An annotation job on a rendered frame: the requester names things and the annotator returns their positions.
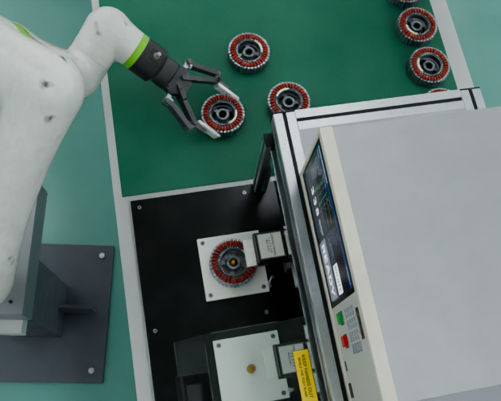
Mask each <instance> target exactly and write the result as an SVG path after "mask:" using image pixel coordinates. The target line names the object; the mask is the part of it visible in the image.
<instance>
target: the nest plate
mask: <svg viewBox="0 0 501 401"><path fill-rule="evenodd" d="M254 233H258V230H257V231H251V232H241V233H235V234H230V235H225V236H215V237H209V238H204V239H198V240H197V246H198V251H199V257H200V266H201V271H202V276H203V282H204V292H205V297H206V302H211V301H216V300H221V299H226V298H235V297H240V296H245V295H250V294H260V293H265V292H269V291H270V288H269V287H268V286H267V283H268V280H267V275H266V268H265V266H263V267H258V266H257V270H256V271H255V274H254V277H253V278H252V279H251V280H250V281H249V282H248V283H247V284H245V285H244V286H241V287H238V286H237V287H236V288H234V286H233V287H232V288H230V284H229V286H228V287H226V284H225V285H224V286H222V283H221V284H219V283H218V282H217V281H216V280H215V278H213V277H212V274H211V271H210V267H209V259H210V255H211V253H212V250H213V248H214V247H215V246H216V245H217V244H219V243H220V242H222V241H223V240H225V241H226V239H229V240H230V239H233V240H234V239H237V242H238V239H240V240H241V242H242V240H248V239H252V235H253V234H254ZM231 255H232V253H228V254H226V255H225V256H224V257H223V261H225V260H226V259H227V258H228V257H229V256H231ZM236 256H238V257H239V258H240V260H241V262H242V263H244V262H245V261H244V258H243V257H242V256H241V255H240V254H238V253H237V254H236ZM222 268H223V270H224V271H225V272H226V273H228V274H230V273H231V272H230V271H229V270H228V269H227V268H226V266H225V265H222ZM243 269H244V267H240V268H239V269H238V270H237V271H235V274H240V273H241V272H242V271H243Z"/></svg>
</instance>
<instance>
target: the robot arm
mask: <svg viewBox="0 0 501 401"><path fill-rule="evenodd" d="M114 62H119V63H120V64H121V65H123V66H124V67H126V68H127V69H129V70H130V71H132V73H134V74H135V75H137V76H138V77H140V78H141V79H143V80H144V81H148V80H150V81H151V82H153V83H154V84H156V85H157V86H158V87H159V88H161V89H163V90H164V91H165V92H166V94H167V95H166V97H165V98H164V99H163V100H162V101H161V103H162V104H163V105H164V106H166V107H167V108H168V109H169V110H170V111H171V113H172V114H173V116H174V117H175V118H176V120H177V121H178V122H179V124H180V125H181V126H182V127H183V129H184V130H185V131H188V130H191V129H192V128H194V129H196V130H197V131H199V132H200V133H201V134H205V133H206V134H208V135H209V136H211V137H212V138H214V139H216V138H220V136H221V135H220V134H218V133H217V132H216V131H214V130H213V129H212V128H211V127H209V126H208V125H206V124H205V123H203V122H202V121H201V120H198V121H196V117H195V115H194V114H193V112H192V108H191V107H190V105H189V103H188V100H187V95H186V94H187V93H188V89H189V88H190V87H191V85H192V84H214V86H213V87H214V89H215V90H217V91H218V92H220V93H221V94H226V95H227V94H228V95H229V96H230V95H232V96H233V97H235V98H236V99H239V97H238V96H237V95H235V94H234V93H233V92H231V91H230V90H228V89H229V87H228V86H227V85H226V84H225V83H224V82H223V81H221V80H222V79H221V77H220V75H221V71H219V70H216V69H214V68H209V67H207V66H204V65H202V64H198V63H196V62H195V61H193V60H192V59H190V58H188V59H187V60H185V61H184V62H183V63H184V64H183V66H180V65H179V64H178V63H177V62H176V61H175V60H173V59H172V58H170V57H169V56H167V50H165V49H164V48H162V47H161V46H160V45H159V44H158V43H156V42H155V41H153V40H152V39H151V38H150V37H148V36H147V35H145V34H144V33H143V32H142V31H141V30H140V29H138V28H137V27H136V26H135V25H134V24H133V23H132V22H131V21H130V20H129V18H128V17H127V16H126V15H125V14H124V13H123V12H122V11H121V10H118V9H116V8H114V7H110V6H103V7H99V8H97V9H95V10H93V11H92V12H91V13H90V14H89V15H88V17H87V19H86V21H85V22H84V24H83V26H82V28H81V30H80V31H79V33H78V35H77V36H76V38H75V40H74V41H73V43H72V44H71V46H70V47H69V48H68V50H67V49H62V48H60V47H57V46H55V45H52V44H50V43H48V42H47V41H44V40H42V39H41V38H39V37H38V36H36V35H35V34H33V33H32V32H30V31H29V30H27V28H26V27H24V26H23V25H21V24H20V23H17V22H15V21H11V20H9V19H7V18H4V17H3V16H1V15H0V304H1V303H2V302H3V301H4V300H5V299H6V298H7V297H8V295H9V294H10V291H11V290H12V287H13V284H14V277H15V273H16V269H17V262H18V258H19V254H20V250H21V245H22V241H23V239H24V235H25V230H26V228H27V225H28V222H29V218H30V215H31V213H32V211H33V206H34V204H35V201H36V199H37V195H38V193H39V191H40V189H41V186H42V183H43V181H44V179H45V176H46V173H47V172H48V170H49V167H50V165H51V163H52V160H53V158H54V156H55V154H56V152H57V150H58V148H59V146H60V144H61V142H62V140H63V138H64V136H65V135H66V133H67V131H68V129H69V127H70V126H71V124H72V122H73V120H74V118H75V117H76V115H77V113H78V111H79V109H80V108H81V106H82V104H83V101H84V98H86V97H88V96H90V95H92V94H93V93H94V92H95V91H96V89H97V88H98V86H99V84H100V83H101V81H102V79H103V77H104V76H105V75H106V73H107V71H108V69H109V68H110V67H111V65H112V64H113V63H114ZM187 69H192V70H193V71H196V72H200V73H203V74H205V75H208V76H212V77H206V76H191V75H189V74H188V70H187ZM171 96H175V97H176V99H177V102H178V103H179V104H180V105H181V109H182V111H183V112H184V115H185V116H184V115H183V113H182V112H181V110H180V109H179V108H178V106H177V105H176V104H175V103H174V102H173V99H172V97H171Z"/></svg>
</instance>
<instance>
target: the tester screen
mask: <svg viewBox="0 0 501 401"><path fill-rule="evenodd" d="M306 175H307V178H308V183H309V189H310V188H311V186H312V184H313V188H314V191H315V195H316V199H317V205H318V209H319V213H320V216H319V217H318V219H317V225H318V228H319V233H320V238H319V239H318V234H317V228H316V225H315V220H314V217H313V222H314V226H315V229H316V234H317V240H318V243H319V247H320V243H321V242H322V240H323V239H325V242H326V246H327V249H328V256H329V259H330V263H331V267H332V273H333V278H334V281H335V285H336V292H337V295H338V298H340V297H341V296H342V295H344V294H345V293H346V292H348V291H349V290H350V289H351V288H352V287H351V280H350V277H349V273H348V267H347V263H346V259H345V256H344V249H343V246H342V242H341V238H340V232H339V228H338V225H337V221H336V215H335V211H334V208H333V204H332V198H331V194H330V190H329V187H328V180H327V177H326V173H325V169H324V163H323V160H322V156H321V152H320V146H319V143H318V145H317V147H316V150H315V152H314V154H313V157H312V159H311V161H310V163H309V166H308V168H307V170H306V172H305V175H304V179H305V176H306ZM305 185H306V180H305ZM306 189H307V193H308V197H309V192H308V188H307V185H306ZM310 192H311V189H310ZM311 197H312V200H313V196H312V192H311ZM309 203H310V208H311V211H312V215H313V210H312V206H311V202H310V199H309ZM313 207H314V211H315V214H316V210H315V206H314V203H313ZM316 218H317V214H316ZM329 232H330V235H331V238H332V245H333V249H334V252H335V257H336V262H337V266H338V270H339V274H340V280H341V284H342V287H343V293H342V294H341V295H339V291H338V287H337V284H336V277H335V273H334V270H333V265H332V259H331V255H330V251H329V248H328V241H327V238H326V235H327V234H328V233H329ZM338 298H337V299H338ZM337 299H336V300H337ZM336 300H335V301H336ZM335 301H333V302H335ZM333 302H332V303H333Z"/></svg>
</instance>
